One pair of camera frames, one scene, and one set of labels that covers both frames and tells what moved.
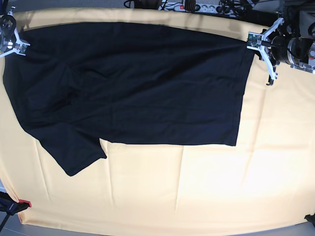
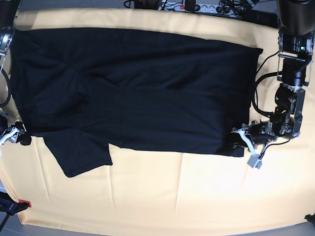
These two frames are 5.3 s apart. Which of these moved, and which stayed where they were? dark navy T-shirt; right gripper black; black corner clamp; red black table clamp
Moved: dark navy T-shirt; right gripper black
Stayed: red black table clamp; black corner clamp
